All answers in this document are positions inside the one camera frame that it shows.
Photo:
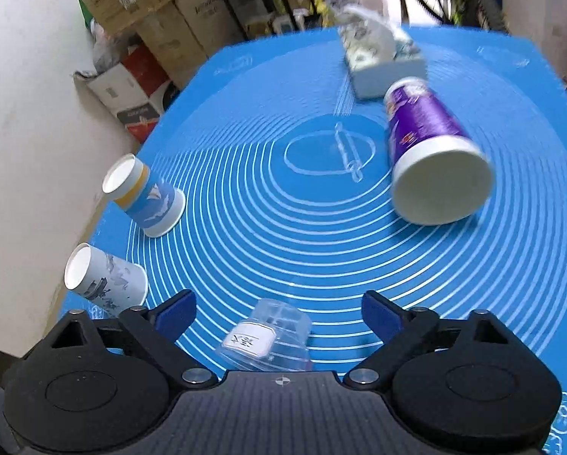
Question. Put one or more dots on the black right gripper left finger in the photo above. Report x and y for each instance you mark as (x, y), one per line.
(92, 386)

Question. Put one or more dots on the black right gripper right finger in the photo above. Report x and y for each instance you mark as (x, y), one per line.
(461, 385)

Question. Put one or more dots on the clear plastic cup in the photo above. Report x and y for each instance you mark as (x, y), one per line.
(272, 339)

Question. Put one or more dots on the white ink-print paper cup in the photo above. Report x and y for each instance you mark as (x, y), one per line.
(107, 281)

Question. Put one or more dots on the blue yellow paper cup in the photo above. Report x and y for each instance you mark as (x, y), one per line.
(154, 204)

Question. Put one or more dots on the purple white paper cup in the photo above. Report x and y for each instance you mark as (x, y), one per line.
(438, 174)

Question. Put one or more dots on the blue silicone baking mat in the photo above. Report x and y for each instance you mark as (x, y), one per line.
(287, 179)

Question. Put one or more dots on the red white cardboard box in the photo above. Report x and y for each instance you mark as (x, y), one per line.
(137, 91)

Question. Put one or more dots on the grey plastic bag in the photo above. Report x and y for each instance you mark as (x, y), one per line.
(107, 50)

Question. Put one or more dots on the white patterned tissue box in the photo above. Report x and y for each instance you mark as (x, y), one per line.
(378, 53)

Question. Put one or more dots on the lower brown cardboard box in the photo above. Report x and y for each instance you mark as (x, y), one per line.
(184, 34)

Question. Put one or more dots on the black utility cart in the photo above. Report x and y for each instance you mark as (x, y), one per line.
(259, 4)

